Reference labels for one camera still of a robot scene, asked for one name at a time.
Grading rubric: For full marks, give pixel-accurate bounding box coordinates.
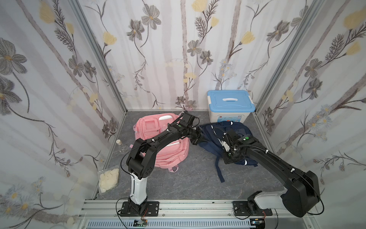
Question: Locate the white box with blue lid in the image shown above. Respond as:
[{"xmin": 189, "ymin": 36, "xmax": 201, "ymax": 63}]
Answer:
[{"xmin": 207, "ymin": 90, "xmax": 255, "ymax": 123}]

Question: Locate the small circuit board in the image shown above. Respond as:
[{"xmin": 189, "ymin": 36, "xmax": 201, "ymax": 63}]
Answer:
[{"xmin": 133, "ymin": 219, "xmax": 148, "ymax": 227}]

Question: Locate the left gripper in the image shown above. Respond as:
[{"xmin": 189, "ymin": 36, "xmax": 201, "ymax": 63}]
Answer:
[{"xmin": 185, "ymin": 125, "xmax": 210, "ymax": 145}]

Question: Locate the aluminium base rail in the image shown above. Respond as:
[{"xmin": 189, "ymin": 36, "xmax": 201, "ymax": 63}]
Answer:
[{"xmin": 76, "ymin": 200, "xmax": 319, "ymax": 229}]

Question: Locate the navy blue backpack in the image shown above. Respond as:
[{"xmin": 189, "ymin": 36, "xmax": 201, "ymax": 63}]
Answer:
[{"xmin": 198, "ymin": 121, "xmax": 258, "ymax": 183}]

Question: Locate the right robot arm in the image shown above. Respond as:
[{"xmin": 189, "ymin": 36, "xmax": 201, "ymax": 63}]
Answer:
[{"xmin": 221, "ymin": 130, "xmax": 321, "ymax": 218}]

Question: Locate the white slotted cable duct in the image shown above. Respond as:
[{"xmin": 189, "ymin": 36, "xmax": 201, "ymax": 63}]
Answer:
[{"xmin": 85, "ymin": 219, "xmax": 255, "ymax": 229}]

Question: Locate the bag of white pieces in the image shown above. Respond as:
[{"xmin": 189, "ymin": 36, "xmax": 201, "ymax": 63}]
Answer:
[{"xmin": 98, "ymin": 168, "xmax": 119, "ymax": 193}]

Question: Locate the pink backpack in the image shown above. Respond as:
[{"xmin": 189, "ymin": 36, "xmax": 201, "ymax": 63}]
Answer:
[{"xmin": 129, "ymin": 112, "xmax": 191, "ymax": 173}]

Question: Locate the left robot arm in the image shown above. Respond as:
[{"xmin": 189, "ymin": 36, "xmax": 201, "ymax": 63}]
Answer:
[{"xmin": 122, "ymin": 111, "xmax": 205, "ymax": 216}]

